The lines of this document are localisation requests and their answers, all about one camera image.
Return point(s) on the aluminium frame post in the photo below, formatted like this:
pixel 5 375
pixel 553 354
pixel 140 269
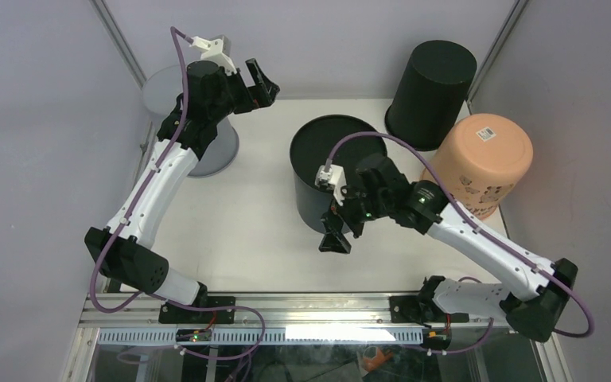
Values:
pixel 508 26
pixel 119 41

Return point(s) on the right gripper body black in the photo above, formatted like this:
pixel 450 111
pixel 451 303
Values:
pixel 363 207

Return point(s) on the black ribbed plastic bucket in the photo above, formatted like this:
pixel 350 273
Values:
pixel 430 93

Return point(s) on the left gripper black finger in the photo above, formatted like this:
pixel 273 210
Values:
pixel 258 77
pixel 268 95

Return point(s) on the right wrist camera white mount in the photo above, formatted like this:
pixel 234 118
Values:
pixel 332 177

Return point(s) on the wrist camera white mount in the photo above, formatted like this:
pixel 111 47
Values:
pixel 216 50
pixel 332 177

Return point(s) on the white slotted cable duct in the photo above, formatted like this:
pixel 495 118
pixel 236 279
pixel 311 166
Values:
pixel 289 335

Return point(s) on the orange object below table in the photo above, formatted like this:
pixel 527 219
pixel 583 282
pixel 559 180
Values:
pixel 373 357

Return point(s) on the right aluminium frame post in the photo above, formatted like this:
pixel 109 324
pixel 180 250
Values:
pixel 508 26

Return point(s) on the left aluminium frame post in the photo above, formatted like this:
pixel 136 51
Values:
pixel 119 41

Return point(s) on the grey plastic bucket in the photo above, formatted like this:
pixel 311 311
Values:
pixel 159 97

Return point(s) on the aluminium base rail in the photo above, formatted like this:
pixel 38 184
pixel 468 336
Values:
pixel 276 308

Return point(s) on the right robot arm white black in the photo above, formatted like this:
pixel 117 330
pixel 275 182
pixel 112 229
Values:
pixel 530 293

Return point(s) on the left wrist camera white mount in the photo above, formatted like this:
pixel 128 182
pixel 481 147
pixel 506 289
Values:
pixel 216 50

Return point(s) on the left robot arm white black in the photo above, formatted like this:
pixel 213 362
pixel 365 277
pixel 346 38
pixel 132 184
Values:
pixel 122 249

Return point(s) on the orange plastic bucket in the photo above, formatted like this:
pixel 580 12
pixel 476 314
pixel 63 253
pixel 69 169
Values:
pixel 481 160

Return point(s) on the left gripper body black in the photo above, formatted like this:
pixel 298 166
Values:
pixel 235 97

